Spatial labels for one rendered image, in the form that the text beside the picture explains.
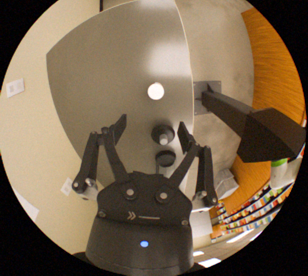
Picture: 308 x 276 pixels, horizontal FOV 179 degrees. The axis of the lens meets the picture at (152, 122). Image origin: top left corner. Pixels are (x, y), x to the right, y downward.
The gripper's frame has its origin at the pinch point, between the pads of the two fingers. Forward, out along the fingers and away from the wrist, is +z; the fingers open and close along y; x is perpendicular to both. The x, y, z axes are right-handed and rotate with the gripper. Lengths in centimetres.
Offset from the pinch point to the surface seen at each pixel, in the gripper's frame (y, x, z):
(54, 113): -58, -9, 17
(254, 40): 150, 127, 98
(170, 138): 7.6, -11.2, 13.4
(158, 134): 2.8, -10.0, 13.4
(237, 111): 62, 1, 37
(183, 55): 7.4, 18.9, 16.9
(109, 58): -17.7, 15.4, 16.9
